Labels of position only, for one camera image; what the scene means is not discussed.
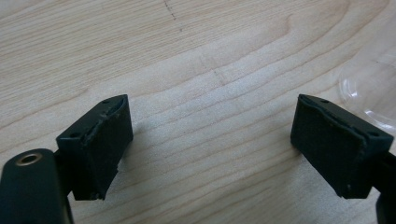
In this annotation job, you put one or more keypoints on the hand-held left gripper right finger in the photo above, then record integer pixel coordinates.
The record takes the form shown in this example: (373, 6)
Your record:
(330, 146)

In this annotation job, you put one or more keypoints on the clear plastic container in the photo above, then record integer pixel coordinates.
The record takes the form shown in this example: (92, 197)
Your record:
(370, 90)

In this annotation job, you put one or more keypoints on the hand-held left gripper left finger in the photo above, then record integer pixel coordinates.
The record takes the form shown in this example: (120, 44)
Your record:
(96, 146)

